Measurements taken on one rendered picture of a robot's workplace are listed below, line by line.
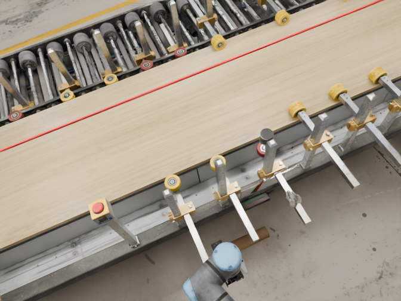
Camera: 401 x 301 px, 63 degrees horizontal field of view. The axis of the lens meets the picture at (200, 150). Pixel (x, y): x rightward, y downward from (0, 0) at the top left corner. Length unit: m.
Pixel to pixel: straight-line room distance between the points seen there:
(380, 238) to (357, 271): 0.29
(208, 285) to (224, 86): 1.20
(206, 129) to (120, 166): 0.49
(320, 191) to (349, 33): 1.12
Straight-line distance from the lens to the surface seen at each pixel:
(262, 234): 2.39
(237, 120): 1.80
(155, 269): 2.48
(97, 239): 1.97
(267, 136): 1.46
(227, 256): 1.10
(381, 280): 2.58
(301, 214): 1.63
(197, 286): 1.10
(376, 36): 2.36
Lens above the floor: 2.38
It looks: 60 degrees down
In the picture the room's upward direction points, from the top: 11 degrees counter-clockwise
